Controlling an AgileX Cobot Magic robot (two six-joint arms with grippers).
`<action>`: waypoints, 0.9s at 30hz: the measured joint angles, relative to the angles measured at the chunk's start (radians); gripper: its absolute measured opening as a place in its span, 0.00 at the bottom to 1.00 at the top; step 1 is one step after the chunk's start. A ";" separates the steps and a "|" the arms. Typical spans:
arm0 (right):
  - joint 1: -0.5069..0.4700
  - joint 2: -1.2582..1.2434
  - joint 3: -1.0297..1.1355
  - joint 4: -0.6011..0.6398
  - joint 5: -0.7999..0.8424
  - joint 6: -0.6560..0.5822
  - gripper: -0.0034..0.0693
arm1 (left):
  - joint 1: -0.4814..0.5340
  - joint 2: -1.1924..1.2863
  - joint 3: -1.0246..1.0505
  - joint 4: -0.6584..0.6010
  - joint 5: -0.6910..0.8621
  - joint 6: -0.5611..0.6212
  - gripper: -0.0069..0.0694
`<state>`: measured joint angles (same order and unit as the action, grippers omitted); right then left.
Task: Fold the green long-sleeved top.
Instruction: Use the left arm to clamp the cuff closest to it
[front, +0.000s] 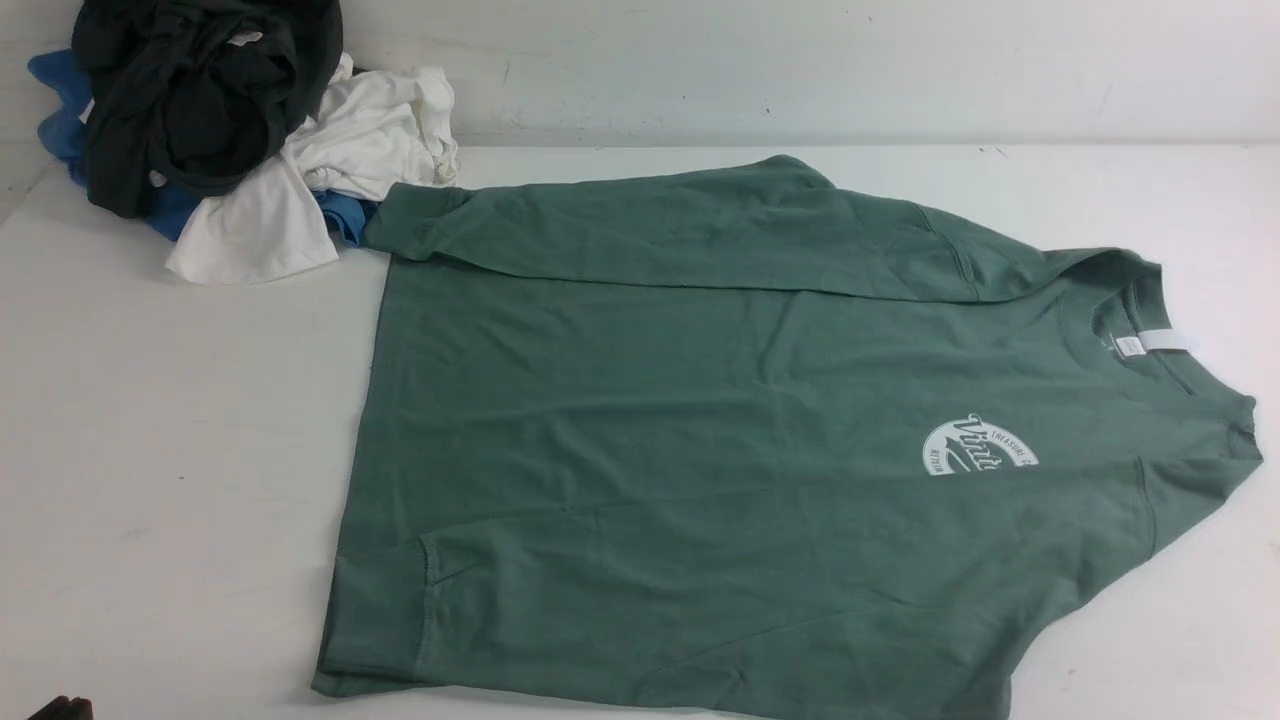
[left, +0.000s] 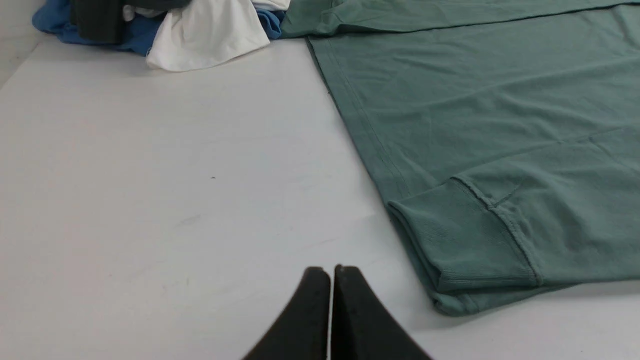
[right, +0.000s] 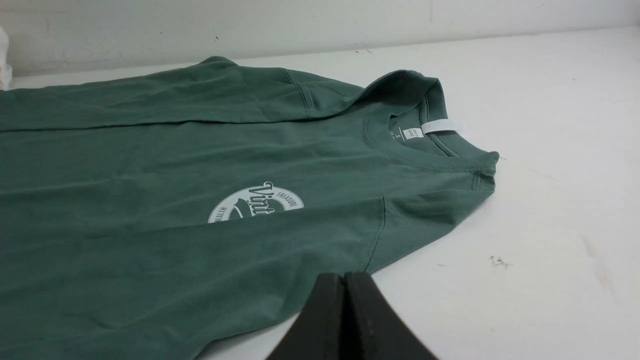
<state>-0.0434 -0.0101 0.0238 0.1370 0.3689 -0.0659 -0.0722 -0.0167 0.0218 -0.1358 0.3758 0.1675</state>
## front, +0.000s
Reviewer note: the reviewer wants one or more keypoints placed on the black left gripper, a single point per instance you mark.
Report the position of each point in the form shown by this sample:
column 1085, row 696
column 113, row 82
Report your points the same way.
column 65, row 708

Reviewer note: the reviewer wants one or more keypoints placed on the green long sleeve shirt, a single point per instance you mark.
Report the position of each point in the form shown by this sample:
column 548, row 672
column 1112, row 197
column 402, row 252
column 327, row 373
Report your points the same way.
column 740, row 440

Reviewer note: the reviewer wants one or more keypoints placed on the white crumpled shirt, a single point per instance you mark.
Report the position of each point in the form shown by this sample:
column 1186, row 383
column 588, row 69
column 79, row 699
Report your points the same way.
column 372, row 131

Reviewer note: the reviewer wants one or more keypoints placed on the black crumpled garment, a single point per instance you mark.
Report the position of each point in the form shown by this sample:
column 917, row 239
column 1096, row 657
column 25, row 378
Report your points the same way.
column 200, row 93

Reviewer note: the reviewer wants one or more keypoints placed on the blue crumpled garment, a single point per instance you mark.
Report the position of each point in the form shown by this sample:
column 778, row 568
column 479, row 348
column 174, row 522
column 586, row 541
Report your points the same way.
column 62, row 135

